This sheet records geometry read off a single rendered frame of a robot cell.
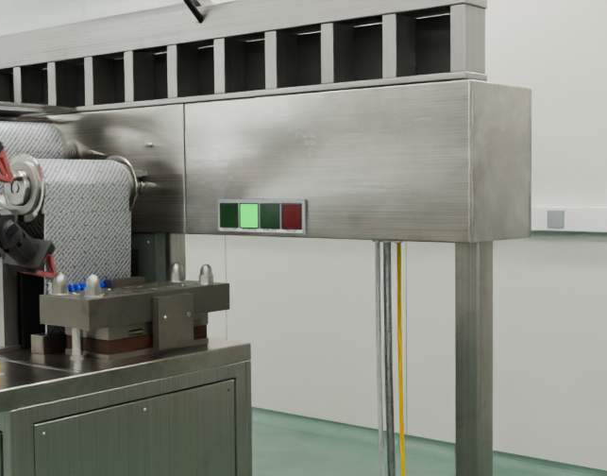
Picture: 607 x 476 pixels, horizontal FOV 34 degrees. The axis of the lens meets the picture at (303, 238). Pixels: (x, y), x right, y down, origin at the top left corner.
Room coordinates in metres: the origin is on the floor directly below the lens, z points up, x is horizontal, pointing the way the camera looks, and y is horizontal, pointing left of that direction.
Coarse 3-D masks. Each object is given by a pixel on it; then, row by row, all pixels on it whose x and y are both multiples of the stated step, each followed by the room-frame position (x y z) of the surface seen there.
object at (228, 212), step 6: (222, 204) 2.19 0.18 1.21; (228, 204) 2.18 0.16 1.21; (234, 204) 2.17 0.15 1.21; (222, 210) 2.20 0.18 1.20; (228, 210) 2.18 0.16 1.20; (234, 210) 2.17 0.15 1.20; (222, 216) 2.20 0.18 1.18; (228, 216) 2.18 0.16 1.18; (234, 216) 2.17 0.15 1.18; (222, 222) 2.20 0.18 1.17; (228, 222) 2.18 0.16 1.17; (234, 222) 2.17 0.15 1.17
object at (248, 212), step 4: (244, 204) 2.15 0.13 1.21; (248, 204) 2.14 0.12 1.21; (252, 204) 2.14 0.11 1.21; (256, 204) 2.13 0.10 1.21; (244, 208) 2.15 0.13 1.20; (248, 208) 2.14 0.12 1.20; (252, 208) 2.14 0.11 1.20; (256, 208) 2.13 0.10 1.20; (244, 212) 2.15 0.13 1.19; (248, 212) 2.14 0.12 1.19; (252, 212) 2.14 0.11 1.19; (256, 212) 2.13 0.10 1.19; (244, 216) 2.15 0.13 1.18; (248, 216) 2.14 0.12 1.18; (252, 216) 2.14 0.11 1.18; (256, 216) 2.13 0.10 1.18; (244, 220) 2.15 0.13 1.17; (248, 220) 2.14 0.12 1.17; (252, 220) 2.14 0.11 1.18; (256, 220) 2.13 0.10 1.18; (244, 224) 2.15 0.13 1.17; (248, 224) 2.14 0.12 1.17; (252, 224) 2.14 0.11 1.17; (256, 224) 2.13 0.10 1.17
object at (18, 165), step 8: (16, 168) 2.13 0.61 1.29; (24, 168) 2.11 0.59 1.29; (32, 168) 2.10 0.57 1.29; (32, 176) 2.09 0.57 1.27; (128, 176) 2.29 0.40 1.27; (32, 184) 2.09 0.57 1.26; (128, 184) 2.28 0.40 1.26; (32, 192) 2.09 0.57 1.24; (128, 192) 2.28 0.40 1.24; (32, 200) 2.09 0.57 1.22; (16, 208) 2.13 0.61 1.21; (24, 208) 2.11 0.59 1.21; (32, 208) 2.10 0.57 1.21
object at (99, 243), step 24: (48, 216) 2.09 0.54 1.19; (72, 216) 2.14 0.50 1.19; (96, 216) 2.19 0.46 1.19; (120, 216) 2.24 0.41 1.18; (48, 240) 2.09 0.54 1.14; (72, 240) 2.14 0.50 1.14; (96, 240) 2.19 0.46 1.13; (120, 240) 2.24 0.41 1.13; (48, 264) 2.09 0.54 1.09; (72, 264) 2.14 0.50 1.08; (96, 264) 2.19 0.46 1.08; (120, 264) 2.24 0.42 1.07; (48, 288) 2.09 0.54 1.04
